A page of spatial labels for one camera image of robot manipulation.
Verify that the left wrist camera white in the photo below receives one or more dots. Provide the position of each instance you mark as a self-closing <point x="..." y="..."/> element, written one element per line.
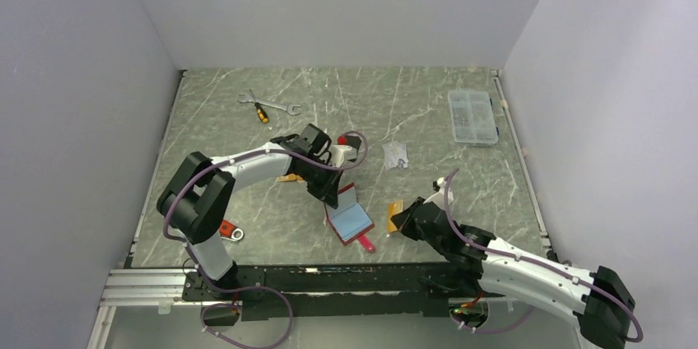
<point x="345" y="150"/>

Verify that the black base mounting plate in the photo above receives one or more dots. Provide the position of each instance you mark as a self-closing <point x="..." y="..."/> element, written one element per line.
<point x="271" y="291"/>

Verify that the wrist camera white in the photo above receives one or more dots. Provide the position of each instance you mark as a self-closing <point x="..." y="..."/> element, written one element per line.
<point x="440" y="197"/>
<point x="345" y="150"/>

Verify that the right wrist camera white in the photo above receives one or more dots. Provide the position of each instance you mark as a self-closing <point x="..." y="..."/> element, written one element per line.
<point x="440" y="197"/>

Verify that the stack of silver cards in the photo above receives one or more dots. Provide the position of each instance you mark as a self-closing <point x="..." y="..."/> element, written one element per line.
<point x="395" y="155"/>

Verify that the yellow black screwdriver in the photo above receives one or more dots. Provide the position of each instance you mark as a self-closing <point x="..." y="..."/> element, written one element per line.
<point x="261" y="113"/>

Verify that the gold VIP card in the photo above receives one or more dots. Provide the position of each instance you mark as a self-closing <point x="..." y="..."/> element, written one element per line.
<point x="394" y="208"/>

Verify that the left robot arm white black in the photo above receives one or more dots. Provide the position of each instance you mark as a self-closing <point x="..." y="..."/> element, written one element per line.
<point x="195" y="200"/>

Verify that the red leather card holder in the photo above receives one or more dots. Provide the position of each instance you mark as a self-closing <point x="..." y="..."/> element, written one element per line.
<point x="349" y="221"/>

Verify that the silver open-end wrench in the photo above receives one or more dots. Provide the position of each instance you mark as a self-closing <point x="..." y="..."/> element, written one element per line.
<point x="249" y="98"/>

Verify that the clear plastic compartment box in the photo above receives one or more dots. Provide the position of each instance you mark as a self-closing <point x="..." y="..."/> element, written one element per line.
<point x="472" y="117"/>

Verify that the red handled adjustable wrench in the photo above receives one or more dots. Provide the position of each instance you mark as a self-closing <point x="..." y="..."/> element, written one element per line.
<point x="231" y="232"/>

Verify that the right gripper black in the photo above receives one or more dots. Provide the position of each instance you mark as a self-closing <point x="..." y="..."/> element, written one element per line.
<point x="404" y="221"/>

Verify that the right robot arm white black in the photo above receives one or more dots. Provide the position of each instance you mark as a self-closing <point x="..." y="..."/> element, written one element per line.
<point x="597" y="302"/>

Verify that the aluminium rail frame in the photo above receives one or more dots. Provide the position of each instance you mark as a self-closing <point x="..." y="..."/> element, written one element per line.
<point x="140" y="287"/>

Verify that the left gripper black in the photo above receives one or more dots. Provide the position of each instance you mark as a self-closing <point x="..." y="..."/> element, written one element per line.
<point x="328" y="192"/>

